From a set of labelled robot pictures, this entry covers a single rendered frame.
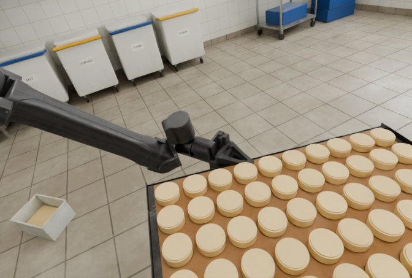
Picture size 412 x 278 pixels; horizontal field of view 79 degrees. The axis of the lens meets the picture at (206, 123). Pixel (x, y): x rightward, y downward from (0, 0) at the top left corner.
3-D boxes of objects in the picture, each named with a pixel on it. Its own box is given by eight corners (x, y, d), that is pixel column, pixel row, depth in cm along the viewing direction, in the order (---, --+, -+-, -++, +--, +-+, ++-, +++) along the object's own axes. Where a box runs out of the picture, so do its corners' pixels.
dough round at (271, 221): (278, 243, 41) (279, 237, 40) (252, 227, 44) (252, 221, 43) (291, 222, 44) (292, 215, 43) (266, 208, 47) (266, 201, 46)
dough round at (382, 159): (370, 151, 57) (373, 145, 55) (396, 160, 54) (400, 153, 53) (365, 164, 54) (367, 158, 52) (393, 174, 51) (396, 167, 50)
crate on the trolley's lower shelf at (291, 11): (289, 13, 439) (289, 1, 428) (306, 16, 412) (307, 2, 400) (265, 23, 419) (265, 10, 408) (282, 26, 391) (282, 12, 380)
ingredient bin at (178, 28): (174, 74, 356) (159, 18, 311) (163, 61, 406) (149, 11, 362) (208, 63, 368) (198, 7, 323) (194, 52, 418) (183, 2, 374)
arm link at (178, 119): (154, 151, 69) (162, 174, 63) (137, 123, 61) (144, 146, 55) (194, 133, 70) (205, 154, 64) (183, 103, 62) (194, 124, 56)
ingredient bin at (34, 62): (30, 126, 304) (-12, 67, 260) (34, 105, 353) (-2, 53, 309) (75, 109, 320) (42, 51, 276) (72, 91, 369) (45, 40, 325)
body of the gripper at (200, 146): (228, 161, 66) (205, 154, 69) (226, 131, 60) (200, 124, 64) (217, 178, 62) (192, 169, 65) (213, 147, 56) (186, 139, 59)
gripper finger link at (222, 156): (258, 168, 62) (224, 158, 66) (258, 146, 58) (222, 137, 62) (247, 188, 57) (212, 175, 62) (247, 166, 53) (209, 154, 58)
